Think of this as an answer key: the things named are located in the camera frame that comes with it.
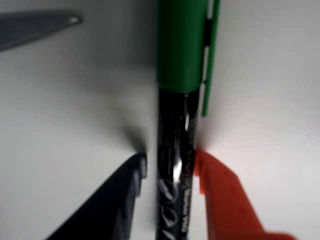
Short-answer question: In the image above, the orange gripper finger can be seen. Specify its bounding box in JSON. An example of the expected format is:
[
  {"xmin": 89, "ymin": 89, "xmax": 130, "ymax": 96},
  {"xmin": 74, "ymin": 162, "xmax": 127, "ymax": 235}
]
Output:
[{"xmin": 193, "ymin": 149, "xmax": 299, "ymax": 240}]

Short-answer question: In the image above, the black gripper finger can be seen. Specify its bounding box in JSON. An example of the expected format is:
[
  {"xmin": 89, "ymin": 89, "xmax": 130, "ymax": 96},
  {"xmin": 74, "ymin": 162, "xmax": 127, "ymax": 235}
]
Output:
[{"xmin": 46, "ymin": 152, "xmax": 148, "ymax": 240}]

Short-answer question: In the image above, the green marker with black label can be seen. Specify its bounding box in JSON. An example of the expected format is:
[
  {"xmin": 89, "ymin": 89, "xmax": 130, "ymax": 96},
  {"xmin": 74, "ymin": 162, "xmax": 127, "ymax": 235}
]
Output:
[{"xmin": 154, "ymin": 0, "xmax": 221, "ymax": 240}]

